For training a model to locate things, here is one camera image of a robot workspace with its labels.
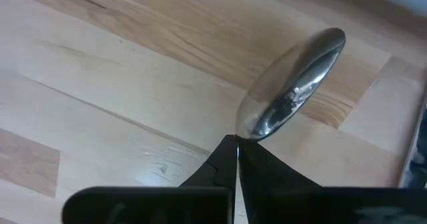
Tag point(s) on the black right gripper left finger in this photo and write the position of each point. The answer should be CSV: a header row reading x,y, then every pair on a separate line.
x,y
221,170

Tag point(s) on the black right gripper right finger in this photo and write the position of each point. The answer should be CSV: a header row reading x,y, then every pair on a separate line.
x,y
263,177

